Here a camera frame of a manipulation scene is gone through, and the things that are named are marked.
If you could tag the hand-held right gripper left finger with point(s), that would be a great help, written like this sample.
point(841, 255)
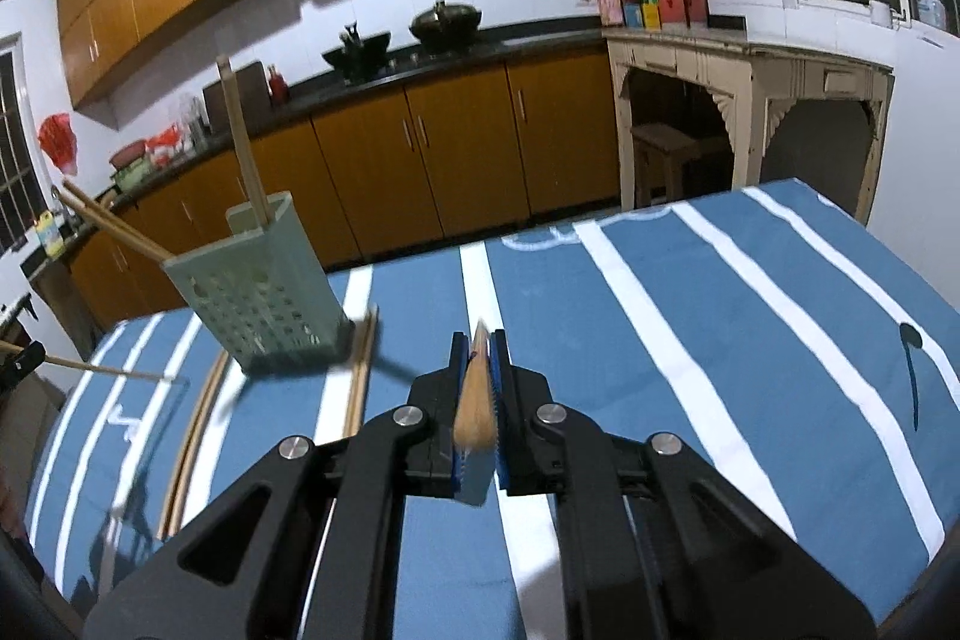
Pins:
point(420, 400)

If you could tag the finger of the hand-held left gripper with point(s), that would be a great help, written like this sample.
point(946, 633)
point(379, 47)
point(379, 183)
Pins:
point(19, 366)

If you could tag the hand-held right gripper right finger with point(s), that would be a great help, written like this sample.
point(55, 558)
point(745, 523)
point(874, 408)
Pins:
point(501, 400)

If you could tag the green perforated utensil holder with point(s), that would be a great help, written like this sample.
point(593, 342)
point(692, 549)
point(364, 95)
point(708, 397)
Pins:
point(255, 295)

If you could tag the yellow detergent bottle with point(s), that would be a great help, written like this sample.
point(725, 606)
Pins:
point(51, 235)

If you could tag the blue white striped tablecloth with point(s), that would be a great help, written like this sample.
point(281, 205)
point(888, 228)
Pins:
point(675, 310)

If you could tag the green basin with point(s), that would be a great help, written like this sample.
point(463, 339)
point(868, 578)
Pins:
point(131, 177)

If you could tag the red plastic bag on hook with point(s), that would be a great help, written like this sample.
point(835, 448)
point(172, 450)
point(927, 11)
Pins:
point(58, 141)

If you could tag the pink basin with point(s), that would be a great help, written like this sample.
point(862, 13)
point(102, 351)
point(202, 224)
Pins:
point(127, 153)

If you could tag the orange wooden base cabinets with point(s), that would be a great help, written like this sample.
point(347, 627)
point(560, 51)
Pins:
point(450, 160)

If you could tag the crumpled red plastic bag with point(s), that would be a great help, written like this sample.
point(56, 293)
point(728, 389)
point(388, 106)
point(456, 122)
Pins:
point(165, 144)

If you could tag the wooden stool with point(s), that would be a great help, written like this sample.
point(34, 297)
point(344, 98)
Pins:
point(660, 138)

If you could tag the dark wooden cutting board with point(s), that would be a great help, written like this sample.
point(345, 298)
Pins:
point(217, 108)

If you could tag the black kitchen countertop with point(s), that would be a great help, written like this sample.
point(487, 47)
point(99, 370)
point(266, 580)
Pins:
point(315, 85)

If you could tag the gas stove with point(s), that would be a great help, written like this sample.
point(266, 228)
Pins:
point(416, 59)

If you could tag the small red bottle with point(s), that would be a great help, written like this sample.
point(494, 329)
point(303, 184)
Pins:
point(279, 85)

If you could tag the black open wok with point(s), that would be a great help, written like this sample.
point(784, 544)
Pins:
point(360, 55)

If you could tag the black wok with lid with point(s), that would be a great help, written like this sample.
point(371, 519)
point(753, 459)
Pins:
point(446, 21)

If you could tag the small blue box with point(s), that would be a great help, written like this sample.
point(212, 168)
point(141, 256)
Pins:
point(632, 15)

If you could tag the pink carton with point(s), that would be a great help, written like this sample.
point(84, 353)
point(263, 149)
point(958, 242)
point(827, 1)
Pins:
point(610, 6)

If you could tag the small yellow box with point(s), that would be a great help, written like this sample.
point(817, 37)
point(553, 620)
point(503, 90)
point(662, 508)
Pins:
point(651, 16)

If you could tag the worn cream wooden sideboard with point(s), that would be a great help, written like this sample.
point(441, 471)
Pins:
point(750, 55)

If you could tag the white cup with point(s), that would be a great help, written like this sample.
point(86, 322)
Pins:
point(880, 14)

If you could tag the clear plastic bottle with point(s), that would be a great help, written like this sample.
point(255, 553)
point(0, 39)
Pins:
point(930, 10)

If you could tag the barred window with narrow frame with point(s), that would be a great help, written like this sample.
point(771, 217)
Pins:
point(15, 160)

